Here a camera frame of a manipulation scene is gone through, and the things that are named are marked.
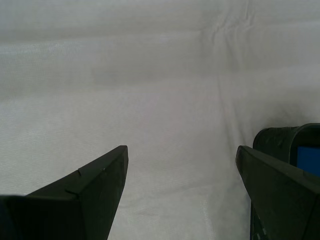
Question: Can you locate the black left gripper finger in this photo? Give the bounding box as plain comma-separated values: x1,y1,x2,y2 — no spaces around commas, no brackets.
235,145,320,240
0,145,129,240

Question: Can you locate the blue rectangular block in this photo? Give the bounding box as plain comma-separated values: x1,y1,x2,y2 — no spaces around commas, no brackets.
296,146,320,177

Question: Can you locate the black perforated plastic basket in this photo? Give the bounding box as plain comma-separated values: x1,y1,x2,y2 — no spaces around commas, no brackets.
252,122,320,180

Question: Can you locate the white tablecloth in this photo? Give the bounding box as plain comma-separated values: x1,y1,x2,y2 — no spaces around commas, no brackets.
0,0,320,240

